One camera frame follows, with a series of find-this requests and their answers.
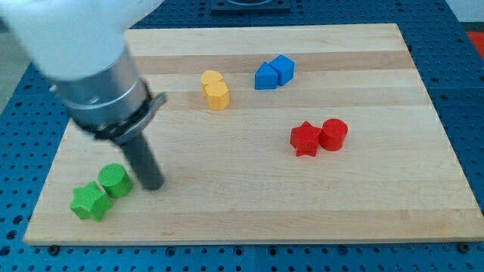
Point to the red star block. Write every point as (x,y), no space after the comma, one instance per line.
(305,139)

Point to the blue cube block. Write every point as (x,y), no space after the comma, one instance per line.
(284,67)

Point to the green cylinder block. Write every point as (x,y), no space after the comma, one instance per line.
(115,180)

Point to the yellow heart block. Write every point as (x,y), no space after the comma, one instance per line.
(209,76)

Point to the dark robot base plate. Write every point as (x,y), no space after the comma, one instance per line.
(251,6)

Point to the green star block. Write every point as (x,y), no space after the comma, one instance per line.
(90,202)

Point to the red object at edge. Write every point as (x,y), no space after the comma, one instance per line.
(477,39)

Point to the yellow hexagon block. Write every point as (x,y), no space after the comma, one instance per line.
(217,95)

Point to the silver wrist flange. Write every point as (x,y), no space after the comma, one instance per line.
(115,104)

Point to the blue house-shaped block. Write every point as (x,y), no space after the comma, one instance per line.
(266,77)

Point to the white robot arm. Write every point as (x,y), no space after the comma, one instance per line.
(81,48)

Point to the wooden board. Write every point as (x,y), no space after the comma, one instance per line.
(232,176)

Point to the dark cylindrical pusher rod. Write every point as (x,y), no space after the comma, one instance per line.
(143,163)

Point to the red cylinder block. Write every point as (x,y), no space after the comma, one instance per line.
(333,134)

